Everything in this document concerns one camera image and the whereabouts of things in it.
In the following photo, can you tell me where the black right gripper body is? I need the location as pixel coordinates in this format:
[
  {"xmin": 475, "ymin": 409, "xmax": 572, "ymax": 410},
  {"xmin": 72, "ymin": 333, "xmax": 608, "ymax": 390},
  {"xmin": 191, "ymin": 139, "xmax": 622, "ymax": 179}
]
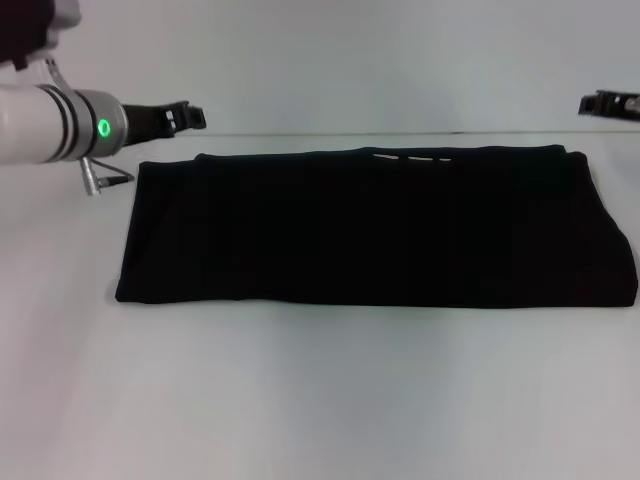
[{"xmin": 596, "ymin": 89, "xmax": 640, "ymax": 124}]

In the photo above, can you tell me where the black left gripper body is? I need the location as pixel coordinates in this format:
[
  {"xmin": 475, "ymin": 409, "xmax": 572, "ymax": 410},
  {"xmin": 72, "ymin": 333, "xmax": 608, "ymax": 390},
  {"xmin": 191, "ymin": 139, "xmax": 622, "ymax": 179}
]
[{"xmin": 119, "ymin": 99, "xmax": 179, "ymax": 148}]

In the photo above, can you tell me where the black shirt with white print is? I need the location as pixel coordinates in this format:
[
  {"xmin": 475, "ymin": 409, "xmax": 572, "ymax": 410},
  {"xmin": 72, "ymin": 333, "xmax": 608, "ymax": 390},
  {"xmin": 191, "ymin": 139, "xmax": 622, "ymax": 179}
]
[{"xmin": 113, "ymin": 143, "xmax": 640, "ymax": 309}]

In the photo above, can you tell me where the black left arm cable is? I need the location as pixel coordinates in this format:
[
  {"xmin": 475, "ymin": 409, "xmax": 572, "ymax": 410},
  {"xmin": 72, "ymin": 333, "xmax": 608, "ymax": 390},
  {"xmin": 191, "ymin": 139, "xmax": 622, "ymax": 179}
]
[{"xmin": 78, "ymin": 156, "xmax": 137, "ymax": 198}]

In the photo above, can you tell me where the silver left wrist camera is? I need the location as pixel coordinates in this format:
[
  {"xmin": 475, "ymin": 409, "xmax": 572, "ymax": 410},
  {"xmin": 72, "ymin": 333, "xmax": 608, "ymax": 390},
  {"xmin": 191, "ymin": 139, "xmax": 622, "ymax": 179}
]
[{"xmin": 0, "ymin": 0, "xmax": 83, "ymax": 94}]

